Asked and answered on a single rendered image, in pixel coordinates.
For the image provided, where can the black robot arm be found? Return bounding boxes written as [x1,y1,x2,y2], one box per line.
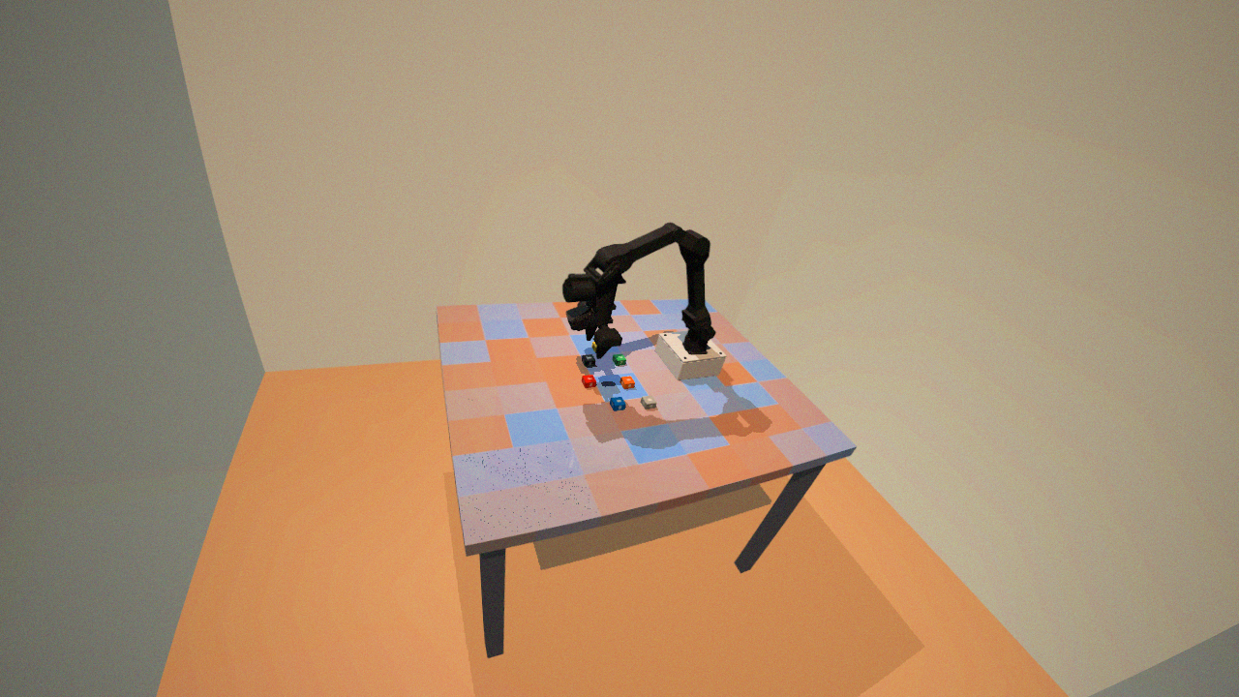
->
[563,223,716,354]

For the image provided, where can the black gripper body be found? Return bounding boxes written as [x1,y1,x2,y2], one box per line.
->
[589,300,622,348]

